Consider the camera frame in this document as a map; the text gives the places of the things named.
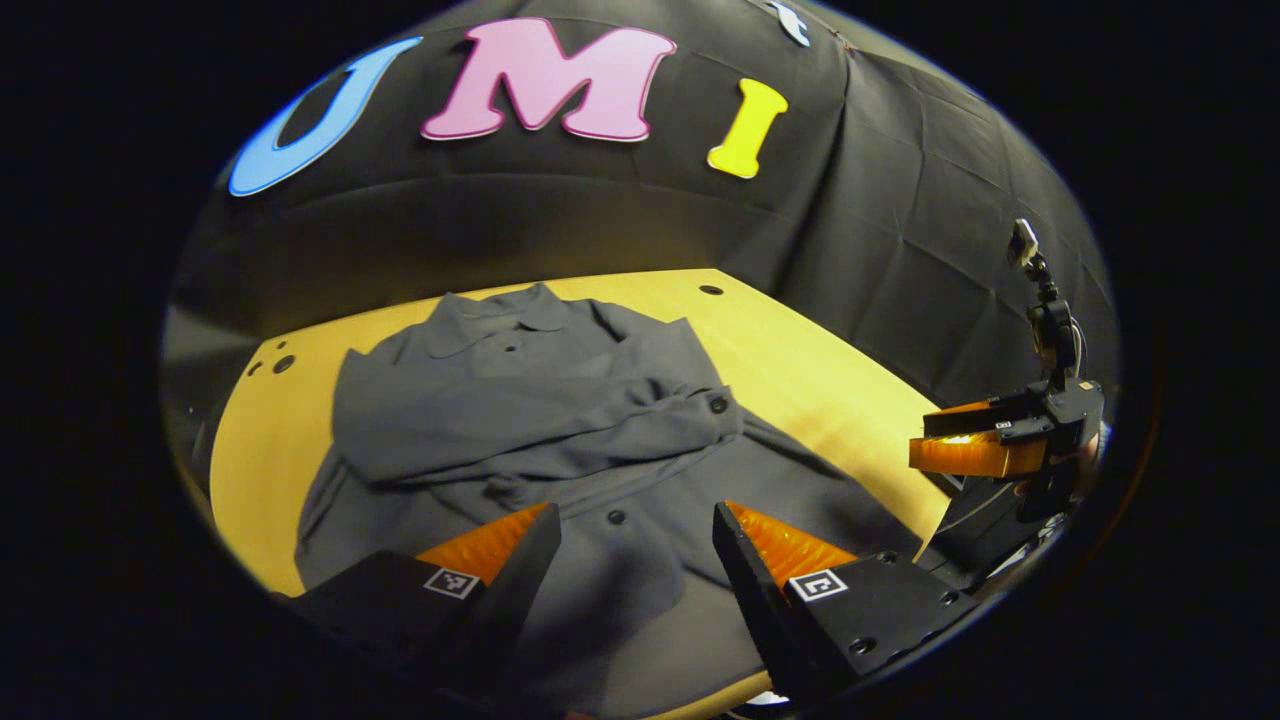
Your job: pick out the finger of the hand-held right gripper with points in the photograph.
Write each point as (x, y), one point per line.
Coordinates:
(975, 455)
(975, 420)

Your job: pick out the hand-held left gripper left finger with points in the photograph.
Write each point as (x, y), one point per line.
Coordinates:
(530, 580)

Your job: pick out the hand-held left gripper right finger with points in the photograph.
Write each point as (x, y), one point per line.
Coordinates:
(755, 590)

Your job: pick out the grey button-up shirt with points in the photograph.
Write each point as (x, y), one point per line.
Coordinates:
(560, 420)

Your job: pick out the black backdrop cloth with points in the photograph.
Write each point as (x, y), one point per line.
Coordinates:
(850, 200)

